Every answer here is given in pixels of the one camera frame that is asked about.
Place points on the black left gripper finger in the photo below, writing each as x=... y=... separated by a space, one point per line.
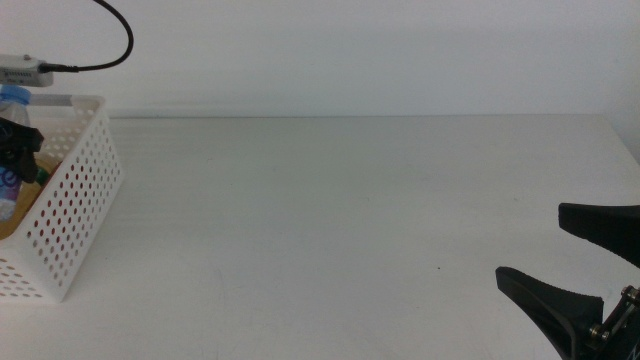
x=20 y=145

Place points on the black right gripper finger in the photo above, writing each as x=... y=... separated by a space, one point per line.
x=550 y=305
x=605 y=227

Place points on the small water bottle blue cap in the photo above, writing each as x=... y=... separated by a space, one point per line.
x=10 y=105

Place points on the yellow liquid bottle green label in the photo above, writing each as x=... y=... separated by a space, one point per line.
x=25 y=200

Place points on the white perforated plastic basket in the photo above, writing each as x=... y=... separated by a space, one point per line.
x=85 y=200

